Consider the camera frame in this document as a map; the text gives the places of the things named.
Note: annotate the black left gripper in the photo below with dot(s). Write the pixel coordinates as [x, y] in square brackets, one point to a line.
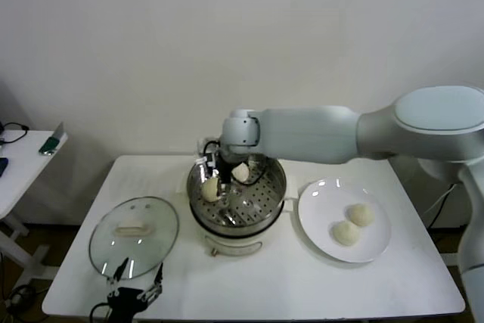
[123, 302]

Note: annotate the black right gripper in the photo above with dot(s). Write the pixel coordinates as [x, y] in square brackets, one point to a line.
[225, 172]

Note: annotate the white steamed baozi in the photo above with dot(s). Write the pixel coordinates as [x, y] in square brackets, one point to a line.
[361, 214]
[345, 233]
[209, 192]
[241, 173]

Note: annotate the pale right robot arm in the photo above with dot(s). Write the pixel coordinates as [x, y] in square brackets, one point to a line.
[310, 134]

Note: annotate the perforated steel steamer basket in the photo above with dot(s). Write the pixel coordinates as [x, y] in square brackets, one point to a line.
[264, 202]

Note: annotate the white electric cooking pot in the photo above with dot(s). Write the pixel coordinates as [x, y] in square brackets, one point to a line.
[234, 243]

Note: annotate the white round plate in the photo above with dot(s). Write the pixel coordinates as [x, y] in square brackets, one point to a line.
[321, 224]

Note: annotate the white side table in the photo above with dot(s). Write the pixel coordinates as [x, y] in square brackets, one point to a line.
[22, 171]

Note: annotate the dark blue object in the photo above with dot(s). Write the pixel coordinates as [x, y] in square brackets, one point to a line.
[2, 167]

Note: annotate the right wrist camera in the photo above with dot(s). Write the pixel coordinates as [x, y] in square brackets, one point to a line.
[209, 160]

